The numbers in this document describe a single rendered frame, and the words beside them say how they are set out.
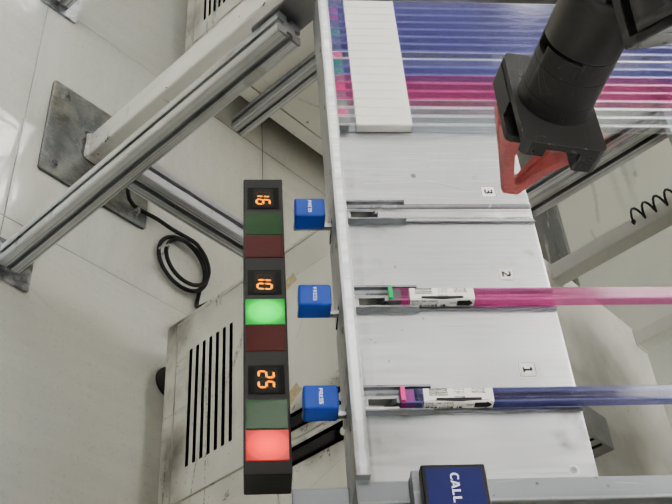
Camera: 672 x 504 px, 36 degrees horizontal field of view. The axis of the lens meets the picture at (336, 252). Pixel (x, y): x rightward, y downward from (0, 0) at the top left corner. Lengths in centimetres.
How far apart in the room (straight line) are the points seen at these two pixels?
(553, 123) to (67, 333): 111
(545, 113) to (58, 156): 128
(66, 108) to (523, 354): 128
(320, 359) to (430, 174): 45
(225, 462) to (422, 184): 61
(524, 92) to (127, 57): 158
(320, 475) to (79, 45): 116
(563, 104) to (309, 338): 79
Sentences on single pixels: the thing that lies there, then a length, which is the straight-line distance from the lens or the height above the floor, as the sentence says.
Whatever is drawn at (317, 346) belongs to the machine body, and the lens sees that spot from 145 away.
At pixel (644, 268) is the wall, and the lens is 333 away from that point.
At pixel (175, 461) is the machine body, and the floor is 10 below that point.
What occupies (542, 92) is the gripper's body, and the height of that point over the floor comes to 99.
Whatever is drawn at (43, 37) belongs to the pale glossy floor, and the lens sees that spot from 212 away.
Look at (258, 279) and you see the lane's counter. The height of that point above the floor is 65.
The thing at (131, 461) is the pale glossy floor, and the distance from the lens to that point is 169.
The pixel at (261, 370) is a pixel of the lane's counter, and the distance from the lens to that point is 90.
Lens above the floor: 119
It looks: 29 degrees down
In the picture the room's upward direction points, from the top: 57 degrees clockwise
